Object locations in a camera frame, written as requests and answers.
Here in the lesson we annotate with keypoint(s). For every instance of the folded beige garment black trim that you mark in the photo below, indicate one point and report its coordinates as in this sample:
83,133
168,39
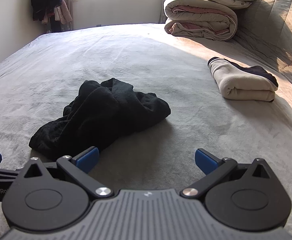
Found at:
240,85

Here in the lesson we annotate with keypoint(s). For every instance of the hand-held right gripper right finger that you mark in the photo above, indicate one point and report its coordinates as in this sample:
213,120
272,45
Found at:
206,161

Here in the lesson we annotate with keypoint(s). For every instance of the hanging pink clothes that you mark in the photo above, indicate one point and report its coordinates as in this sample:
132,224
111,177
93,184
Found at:
63,15

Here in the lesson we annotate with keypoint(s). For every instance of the bed with grey sheet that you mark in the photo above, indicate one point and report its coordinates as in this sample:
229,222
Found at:
161,62

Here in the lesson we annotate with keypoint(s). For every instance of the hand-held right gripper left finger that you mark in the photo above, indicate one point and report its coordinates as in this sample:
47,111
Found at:
87,160

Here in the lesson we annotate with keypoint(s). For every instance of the folded beige pink comforter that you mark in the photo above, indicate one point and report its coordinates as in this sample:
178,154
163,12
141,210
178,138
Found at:
201,17

